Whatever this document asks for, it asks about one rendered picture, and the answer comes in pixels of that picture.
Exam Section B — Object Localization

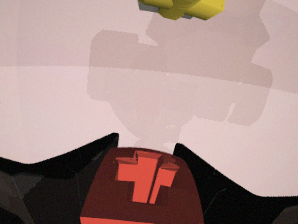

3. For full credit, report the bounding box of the yellow square bar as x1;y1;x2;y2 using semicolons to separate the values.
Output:
137;0;225;20

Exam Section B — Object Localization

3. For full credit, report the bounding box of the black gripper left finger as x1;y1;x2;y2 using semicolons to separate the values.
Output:
0;132;120;224

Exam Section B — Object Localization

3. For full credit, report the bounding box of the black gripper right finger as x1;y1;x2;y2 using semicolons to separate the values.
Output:
173;143;298;224

